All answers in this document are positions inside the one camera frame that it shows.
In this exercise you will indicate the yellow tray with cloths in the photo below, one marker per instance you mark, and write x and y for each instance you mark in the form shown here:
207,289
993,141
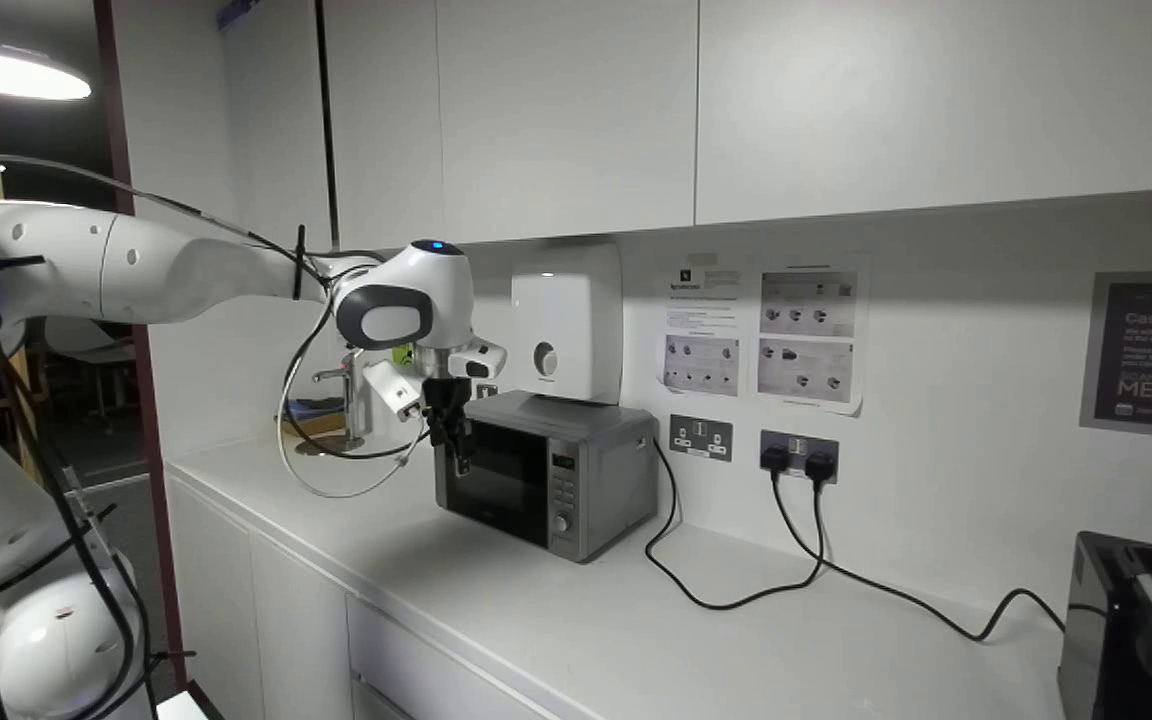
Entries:
303,427

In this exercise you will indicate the white flat box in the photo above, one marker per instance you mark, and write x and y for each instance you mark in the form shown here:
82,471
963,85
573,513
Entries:
189,703

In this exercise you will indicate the silver microwave oven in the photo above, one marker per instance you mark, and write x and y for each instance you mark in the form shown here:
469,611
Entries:
601,480

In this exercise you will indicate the black double wall socket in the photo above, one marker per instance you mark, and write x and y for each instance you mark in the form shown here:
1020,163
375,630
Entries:
797,442

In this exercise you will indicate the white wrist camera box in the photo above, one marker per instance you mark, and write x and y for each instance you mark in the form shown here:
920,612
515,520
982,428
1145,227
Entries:
394,387

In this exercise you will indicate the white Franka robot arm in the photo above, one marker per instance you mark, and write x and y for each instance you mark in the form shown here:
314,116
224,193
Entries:
137,261

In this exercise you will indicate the silver wall socket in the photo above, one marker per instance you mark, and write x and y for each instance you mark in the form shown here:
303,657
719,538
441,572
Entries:
702,439

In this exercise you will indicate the round ceiling lamp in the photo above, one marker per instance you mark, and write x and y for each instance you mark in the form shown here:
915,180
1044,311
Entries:
0,68

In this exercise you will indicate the paper sheet with pictures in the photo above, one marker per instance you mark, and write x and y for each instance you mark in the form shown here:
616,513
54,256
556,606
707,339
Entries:
702,364
805,306
805,368

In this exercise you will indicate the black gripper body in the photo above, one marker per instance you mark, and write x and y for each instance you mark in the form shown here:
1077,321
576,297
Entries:
444,387

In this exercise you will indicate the dark door frame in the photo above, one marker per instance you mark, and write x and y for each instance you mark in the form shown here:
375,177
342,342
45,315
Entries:
119,121

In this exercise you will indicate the white wall cabinet door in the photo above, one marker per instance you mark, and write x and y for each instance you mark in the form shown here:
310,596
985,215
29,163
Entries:
561,115
381,121
276,121
951,94

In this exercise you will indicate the chrome water tap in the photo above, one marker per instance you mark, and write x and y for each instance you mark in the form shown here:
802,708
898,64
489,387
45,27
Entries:
353,423

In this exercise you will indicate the black power plug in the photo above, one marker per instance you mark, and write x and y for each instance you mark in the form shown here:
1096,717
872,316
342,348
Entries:
776,461
817,465

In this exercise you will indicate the small white paper notice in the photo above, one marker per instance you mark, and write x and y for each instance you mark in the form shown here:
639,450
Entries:
702,282

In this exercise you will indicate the white wall dispenser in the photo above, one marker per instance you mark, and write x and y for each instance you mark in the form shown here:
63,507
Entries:
569,321

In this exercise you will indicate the white base cabinet front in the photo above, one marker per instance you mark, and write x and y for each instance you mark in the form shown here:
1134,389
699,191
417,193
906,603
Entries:
262,603
430,675

